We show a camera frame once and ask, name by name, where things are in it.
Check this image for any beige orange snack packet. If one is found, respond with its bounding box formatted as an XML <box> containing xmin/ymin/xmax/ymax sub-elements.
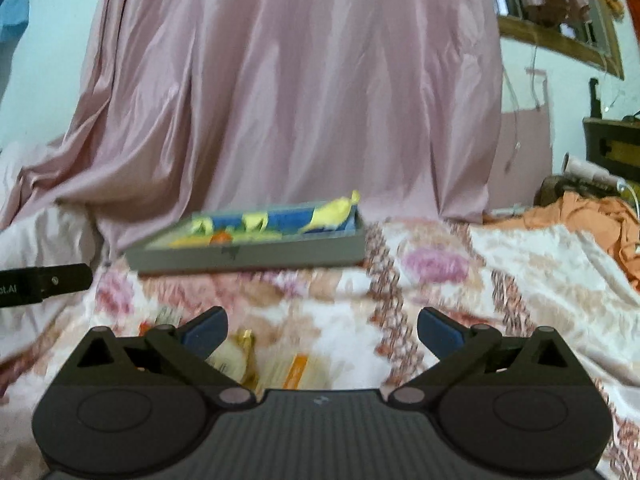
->
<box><xmin>281</xmin><ymin>354</ymin><xmax>313</xmax><ymax>391</ymax></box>

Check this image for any pink satin sheet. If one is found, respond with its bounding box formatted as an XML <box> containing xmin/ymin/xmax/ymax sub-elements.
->
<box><xmin>0</xmin><ymin>0</ymin><xmax>503</xmax><ymax>256</ymax></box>

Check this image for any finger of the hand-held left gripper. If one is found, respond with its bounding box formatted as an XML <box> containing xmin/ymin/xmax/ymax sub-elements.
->
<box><xmin>42</xmin><ymin>263</ymin><xmax>95</xmax><ymax>303</ymax></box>

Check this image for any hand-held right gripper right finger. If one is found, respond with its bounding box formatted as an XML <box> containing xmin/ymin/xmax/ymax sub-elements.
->
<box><xmin>387</xmin><ymin>306</ymin><xmax>591</xmax><ymax>406</ymax></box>

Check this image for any dark wooden cabinet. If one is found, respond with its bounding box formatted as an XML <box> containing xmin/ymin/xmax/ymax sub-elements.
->
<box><xmin>581</xmin><ymin>77</ymin><xmax>640</xmax><ymax>172</ymax></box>

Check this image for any wooden window frame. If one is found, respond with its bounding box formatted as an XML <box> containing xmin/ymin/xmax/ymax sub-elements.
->
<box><xmin>486</xmin><ymin>0</ymin><xmax>627</xmax><ymax>81</ymax></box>

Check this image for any dark brown object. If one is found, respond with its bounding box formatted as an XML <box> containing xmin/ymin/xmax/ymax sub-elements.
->
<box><xmin>534</xmin><ymin>172</ymin><xmax>621</xmax><ymax>207</ymax></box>

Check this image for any white roll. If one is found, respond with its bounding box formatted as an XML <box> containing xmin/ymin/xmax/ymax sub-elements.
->
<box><xmin>562</xmin><ymin>152</ymin><xmax>622</xmax><ymax>187</ymax></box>

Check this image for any orange cloth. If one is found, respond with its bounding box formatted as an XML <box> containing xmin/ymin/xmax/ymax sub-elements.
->
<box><xmin>482</xmin><ymin>191</ymin><xmax>640</xmax><ymax>292</ymax></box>

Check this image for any grey box with colourful lining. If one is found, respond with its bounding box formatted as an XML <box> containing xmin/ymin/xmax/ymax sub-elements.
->
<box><xmin>124</xmin><ymin>201</ymin><xmax>368</xmax><ymax>276</ymax></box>

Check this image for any white cable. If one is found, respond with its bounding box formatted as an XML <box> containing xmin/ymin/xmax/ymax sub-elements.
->
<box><xmin>501</xmin><ymin>40</ymin><xmax>549</xmax><ymax>172</ymax></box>

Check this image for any blue cloth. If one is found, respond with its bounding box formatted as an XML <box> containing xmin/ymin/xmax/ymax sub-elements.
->
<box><xmin>0</xmin><ymin>0</ymin><xmax>32</xmax><ymax>37</ymax></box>

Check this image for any white duvet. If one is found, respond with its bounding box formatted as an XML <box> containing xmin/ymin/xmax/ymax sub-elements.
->
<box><xmin>0</xmin><ymin>140</ymin><xmax>126</xmax><ymax>361</ymax></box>

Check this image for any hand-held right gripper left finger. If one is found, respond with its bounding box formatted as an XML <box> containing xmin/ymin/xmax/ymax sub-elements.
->
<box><xmin>59</xmin><ymin>306</ymin><xmax>256</xmax><ymax>406</ymax></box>

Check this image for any floral blanket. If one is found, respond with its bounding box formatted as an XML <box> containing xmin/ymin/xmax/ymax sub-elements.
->
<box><xmin>0</xmin><ymin>217</ymin><xmax>640</xmax><ymax>480</ymax></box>

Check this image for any crumpled yellow paper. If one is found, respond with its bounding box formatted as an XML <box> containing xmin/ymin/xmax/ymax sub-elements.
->
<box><xmin>299</xmin><ymin>190</ymin><xmax>362</xmax><ymax>234</ymax></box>

